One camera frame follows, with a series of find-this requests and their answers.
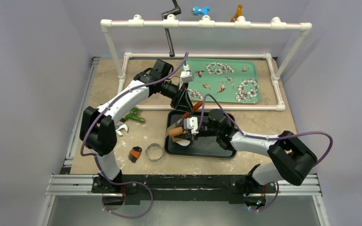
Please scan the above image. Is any white PVC pipe frame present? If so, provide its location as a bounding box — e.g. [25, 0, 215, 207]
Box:
[100, 14, 313, 111]

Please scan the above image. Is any aluminium rail frame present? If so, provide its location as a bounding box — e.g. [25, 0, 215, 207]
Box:
[38, 56, 329, 226]

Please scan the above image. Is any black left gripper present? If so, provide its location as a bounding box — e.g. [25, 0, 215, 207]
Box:
[160, 79, 193, 113]

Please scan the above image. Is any white dough ball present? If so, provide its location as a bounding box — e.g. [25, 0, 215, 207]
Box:
[176, 139, 190, 146]

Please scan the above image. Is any metal scraper orange handle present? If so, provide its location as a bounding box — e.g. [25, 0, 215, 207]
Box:
[165, 101, 203, 138]

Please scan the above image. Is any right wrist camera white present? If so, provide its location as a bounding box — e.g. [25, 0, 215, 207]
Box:
[183, 117, 199, 135]

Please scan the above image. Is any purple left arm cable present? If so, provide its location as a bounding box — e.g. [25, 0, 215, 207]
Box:
[80, 51, 190, 219]

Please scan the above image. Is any black baking tray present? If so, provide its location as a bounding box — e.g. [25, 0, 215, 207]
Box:
[164, 110, 236, 159]

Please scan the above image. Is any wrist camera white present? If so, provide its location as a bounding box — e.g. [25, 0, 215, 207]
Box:
[183, 117, 199, 135]
[180, 64, 194, 84]

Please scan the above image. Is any small orange black brush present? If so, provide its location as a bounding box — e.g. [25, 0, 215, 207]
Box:
[128, 146, 142, 163]

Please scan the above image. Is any round metal cutter ring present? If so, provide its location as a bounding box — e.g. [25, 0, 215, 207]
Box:
[145, 143, 164, 162]

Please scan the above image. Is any blue plastic toy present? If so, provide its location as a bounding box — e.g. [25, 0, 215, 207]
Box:
[191, 6, 210, 16]

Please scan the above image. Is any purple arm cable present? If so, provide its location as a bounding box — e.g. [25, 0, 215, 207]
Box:
[80, 51, 190, 219]
[197, 94, 334, 213]

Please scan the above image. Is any green floral tray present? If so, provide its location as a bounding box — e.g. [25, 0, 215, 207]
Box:
[187, 58, 261, 104]

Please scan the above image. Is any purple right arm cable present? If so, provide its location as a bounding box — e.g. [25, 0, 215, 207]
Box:
[197, 94, 334, 213]

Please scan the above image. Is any red handled adjustable wrench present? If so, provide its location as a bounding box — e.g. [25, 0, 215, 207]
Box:
[115, 123, 129, 136]

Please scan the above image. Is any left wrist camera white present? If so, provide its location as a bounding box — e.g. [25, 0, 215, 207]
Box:
[180, 64, 194, 84]

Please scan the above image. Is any wooden double-ended rolling pin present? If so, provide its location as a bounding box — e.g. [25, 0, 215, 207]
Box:
[168, 127, 190, 142]

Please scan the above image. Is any black hanging crank handle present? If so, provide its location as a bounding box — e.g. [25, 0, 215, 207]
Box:
[161, 0, 182, 58]

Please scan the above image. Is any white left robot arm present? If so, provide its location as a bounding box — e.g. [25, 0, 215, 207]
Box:
[79, 56, 194, 193]

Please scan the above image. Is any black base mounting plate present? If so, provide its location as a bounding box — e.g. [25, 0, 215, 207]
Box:
[91, 174, 276, 207]

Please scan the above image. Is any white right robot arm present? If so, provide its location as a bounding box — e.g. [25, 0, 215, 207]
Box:
[168, 109, 318, 192]

